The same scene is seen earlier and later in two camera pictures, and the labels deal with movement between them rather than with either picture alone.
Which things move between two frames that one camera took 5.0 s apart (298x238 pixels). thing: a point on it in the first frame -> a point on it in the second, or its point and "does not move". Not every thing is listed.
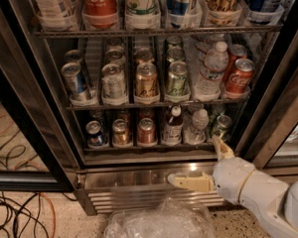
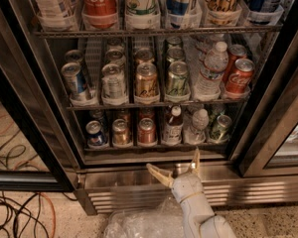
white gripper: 231,177 -> 185,184
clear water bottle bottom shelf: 197,134 does not move
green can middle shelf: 178,79 does not move
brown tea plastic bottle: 173,127 does not move
